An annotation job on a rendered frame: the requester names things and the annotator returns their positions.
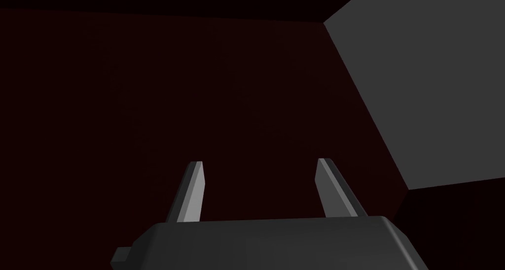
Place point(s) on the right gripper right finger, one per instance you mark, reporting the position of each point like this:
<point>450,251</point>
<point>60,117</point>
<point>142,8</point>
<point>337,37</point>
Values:
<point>337,195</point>

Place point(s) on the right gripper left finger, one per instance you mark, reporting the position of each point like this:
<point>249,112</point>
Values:
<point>189,197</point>

